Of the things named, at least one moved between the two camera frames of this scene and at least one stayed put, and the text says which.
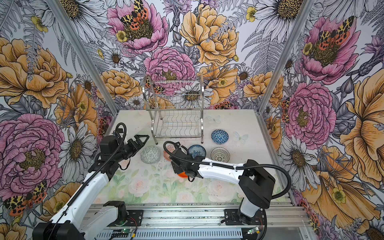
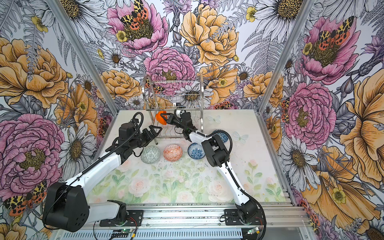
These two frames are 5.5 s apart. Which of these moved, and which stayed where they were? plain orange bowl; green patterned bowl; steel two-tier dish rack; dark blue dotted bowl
Moved: plain orange bowl
Stayed: green patterned bowl; dark blue dotted bowl; steel two-tier dish rack
